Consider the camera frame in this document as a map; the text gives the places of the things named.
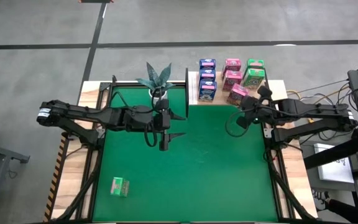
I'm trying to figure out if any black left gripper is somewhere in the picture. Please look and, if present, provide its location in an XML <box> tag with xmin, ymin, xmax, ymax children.
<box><xmin>152</xmin><ymin>98</ymin><xmax>187</xmax><ymax>152</ymax></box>

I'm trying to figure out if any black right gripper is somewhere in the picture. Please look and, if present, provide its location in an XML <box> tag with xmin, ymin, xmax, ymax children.
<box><xmin>236</xmin><ymin>85</ymin><xmax>279</xmax><ymax>129</ymax></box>

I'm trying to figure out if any Raisin Bran cereal box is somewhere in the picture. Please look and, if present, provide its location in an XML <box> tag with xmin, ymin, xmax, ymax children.
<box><xmin>221</xmin><ymin>70</ymin><xmax>244</xmax><ymax>92</ymax></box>
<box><xmin>226</xmin><ymin>83</ymin><xmax>250</xmax><ymax>106</ymax></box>
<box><xmin>223</xmin><ymin>58</ymin><xmax>242</xmax><ymax>72</ymax></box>

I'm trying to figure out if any Apple Jacks cereal box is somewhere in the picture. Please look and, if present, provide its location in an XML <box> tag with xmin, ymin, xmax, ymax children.
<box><xmin>109</xmin><ymin>176</ymin><xmax>131</xmax><ymax>198</ymax></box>
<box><xmin>242</xmin><ymin>68</ymin><xmax>266</xmax><ymax>90</ymax></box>
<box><xmin>246</xmin><ymin>58</ymin><xmax>265</xmax><ymax>70</ymax></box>

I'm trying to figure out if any Frosted Flakes cereal box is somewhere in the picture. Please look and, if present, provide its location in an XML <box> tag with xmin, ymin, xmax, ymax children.
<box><xmin>199</xmin><ymin>68</ymin><xmax>217</xmax><ymax>81</ymax></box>
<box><xmin>198</xmin><ymin>80</ymin><xmax>218</xmax><ymax>103</ymax></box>
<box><xmin>199</xmin><ymin>58</ymin><xmax>217</xmax><ymax>70</ymax></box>

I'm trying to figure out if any white plant pot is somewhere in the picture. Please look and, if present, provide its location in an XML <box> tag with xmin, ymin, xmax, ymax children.
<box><xmin>149</xmin><ymin>88</ymin><xmax>168</xmax><ymax>105</ymax></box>

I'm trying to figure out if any green snake plant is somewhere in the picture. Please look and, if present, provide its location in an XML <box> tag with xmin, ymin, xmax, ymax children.
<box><xmin>135</xmin><ymin>61</ymin><xmax>176</xmax><ymax>94</ymax></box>

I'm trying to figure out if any white panel with grey border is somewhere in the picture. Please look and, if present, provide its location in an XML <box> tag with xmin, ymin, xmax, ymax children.
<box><xmin>313</xmin><ymin>142</ymin><xmax>356</xmax><ymax>184</ymax></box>

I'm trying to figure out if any yellow black hazard tape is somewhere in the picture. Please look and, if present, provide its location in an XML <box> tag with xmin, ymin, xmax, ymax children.
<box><xmin>44</xmin><ymin>132</ymin><xmax>70</xmax><ymax>222</ymax></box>

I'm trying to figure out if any person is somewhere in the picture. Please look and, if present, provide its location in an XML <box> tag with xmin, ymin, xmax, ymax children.
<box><xmin>312</xmin><ymin>189</ymin><xmax>358</xmax><ymax>224</ymax></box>

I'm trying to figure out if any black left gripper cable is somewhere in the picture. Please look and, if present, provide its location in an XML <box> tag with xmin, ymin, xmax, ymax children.
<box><xmin>144</xmin><ymin>123</ymin><xmax>158</xmax><ymax>148</ymax></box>

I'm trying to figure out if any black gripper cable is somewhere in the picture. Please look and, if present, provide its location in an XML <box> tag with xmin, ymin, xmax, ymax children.
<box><xmin>224</xmin><ymin>108</ymin><xmax>254</xmax><ymax>138</ymax></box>
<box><xmin>144</xmin><ymin>123</ymin><xmax>158</xmax><ymax>148</ymax></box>

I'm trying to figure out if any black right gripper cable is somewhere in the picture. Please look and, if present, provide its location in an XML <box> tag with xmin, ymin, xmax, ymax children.
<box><xmin>224</xmin><ymin>108</ymin><xmax>254</xmax><ymax>138</ymax></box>

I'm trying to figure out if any wooden shelf with black frame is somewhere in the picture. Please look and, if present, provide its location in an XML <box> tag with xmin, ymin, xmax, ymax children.
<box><xmin>185</xmin><ymin>67</ymin><xmax>273</xmax><ymax>118</ymax></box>

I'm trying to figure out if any black table frame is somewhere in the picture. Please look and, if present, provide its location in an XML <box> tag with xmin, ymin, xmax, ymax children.
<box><xmin>50</xmin><ymin>74</ymin><xmax>318</xmax><ymax>224</ymax></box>

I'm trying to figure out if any black frame beam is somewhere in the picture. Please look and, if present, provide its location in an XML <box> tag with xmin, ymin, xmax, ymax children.
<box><xmin>303</xmin><ymin>123</ymin><xmax>358</xmax><ymax>170</ymax></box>

